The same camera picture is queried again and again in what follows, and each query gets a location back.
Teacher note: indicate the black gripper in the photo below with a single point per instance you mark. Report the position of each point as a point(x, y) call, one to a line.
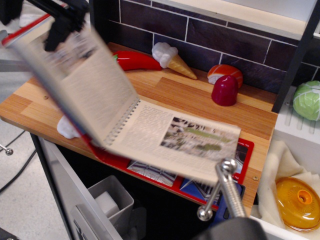
point(68, 18)

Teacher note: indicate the red spiral-bound book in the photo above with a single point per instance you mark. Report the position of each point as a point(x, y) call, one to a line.
point(93, 91)

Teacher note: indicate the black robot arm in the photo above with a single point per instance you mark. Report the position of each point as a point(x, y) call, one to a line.
point(10, 10)

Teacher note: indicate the red toy chili pepper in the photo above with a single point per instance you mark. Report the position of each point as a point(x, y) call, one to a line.
point(131, 60)

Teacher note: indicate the toy fried egg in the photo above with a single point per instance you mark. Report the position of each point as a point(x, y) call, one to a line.
point(66, 129)

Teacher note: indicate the toy ice cream cone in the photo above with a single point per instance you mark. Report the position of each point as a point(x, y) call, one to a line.
point(168, 57)

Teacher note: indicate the small metal ball knob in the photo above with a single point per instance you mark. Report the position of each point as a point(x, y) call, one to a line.
point(6, 148)

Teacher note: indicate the toy salmon sushi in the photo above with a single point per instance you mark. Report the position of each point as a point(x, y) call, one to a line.
point(220, 70)

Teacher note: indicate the dark red toy dome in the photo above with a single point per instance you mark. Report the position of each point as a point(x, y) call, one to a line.
point(225, 91)

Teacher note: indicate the white sponge block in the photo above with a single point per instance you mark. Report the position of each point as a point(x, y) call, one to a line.
point(108, 206)

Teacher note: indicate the grey plastic bin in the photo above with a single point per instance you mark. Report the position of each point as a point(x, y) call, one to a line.
point(121, 196)

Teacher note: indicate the grey cabinet door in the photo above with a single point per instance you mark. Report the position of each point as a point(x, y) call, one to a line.
point(83, 218)

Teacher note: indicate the wooden upper shelf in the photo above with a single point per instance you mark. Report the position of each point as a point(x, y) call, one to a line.
point(286, 18)

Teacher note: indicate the cream cloth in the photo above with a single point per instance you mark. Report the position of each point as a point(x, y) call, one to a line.
point(280, 163)

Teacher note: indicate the green toy cabbage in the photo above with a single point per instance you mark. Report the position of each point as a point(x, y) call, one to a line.
point(306, 100)

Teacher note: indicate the orange plastic lid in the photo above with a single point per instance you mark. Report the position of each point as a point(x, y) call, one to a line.
point(298, 204)

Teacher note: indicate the metal clamp screw handle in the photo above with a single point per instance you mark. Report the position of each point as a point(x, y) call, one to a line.
point(225, 170)

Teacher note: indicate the black shelf post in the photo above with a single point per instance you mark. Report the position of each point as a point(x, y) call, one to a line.
point(298, 56)

